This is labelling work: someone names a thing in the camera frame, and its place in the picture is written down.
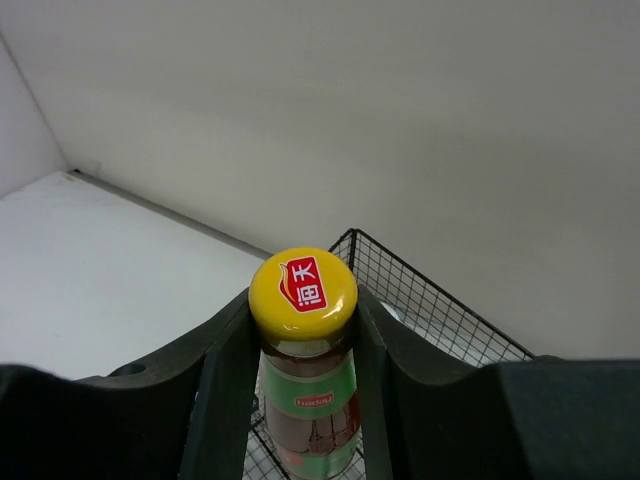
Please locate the yellow cap sauce bottle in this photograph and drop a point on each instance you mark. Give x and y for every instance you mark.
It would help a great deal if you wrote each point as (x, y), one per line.
(302, 301)

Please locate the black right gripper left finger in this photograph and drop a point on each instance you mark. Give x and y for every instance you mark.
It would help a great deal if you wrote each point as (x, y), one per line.
(180, 412)

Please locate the black wire basket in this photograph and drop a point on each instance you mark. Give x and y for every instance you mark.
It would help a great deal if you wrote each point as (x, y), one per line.
(417, 302)

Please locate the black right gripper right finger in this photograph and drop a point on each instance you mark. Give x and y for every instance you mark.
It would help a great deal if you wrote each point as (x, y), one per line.
(428, 415)

